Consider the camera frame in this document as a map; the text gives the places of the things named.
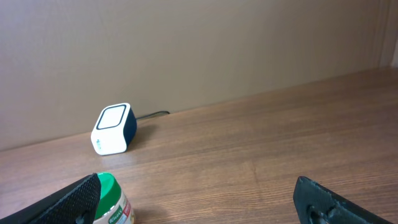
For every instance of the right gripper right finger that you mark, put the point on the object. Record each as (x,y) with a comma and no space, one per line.
(315,203)

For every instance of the green lid jar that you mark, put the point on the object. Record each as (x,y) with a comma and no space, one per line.
(113,207)

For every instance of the white barcode scanner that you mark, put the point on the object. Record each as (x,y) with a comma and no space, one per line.
(114,130)

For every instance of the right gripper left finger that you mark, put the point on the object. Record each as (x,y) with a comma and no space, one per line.
(75,203)

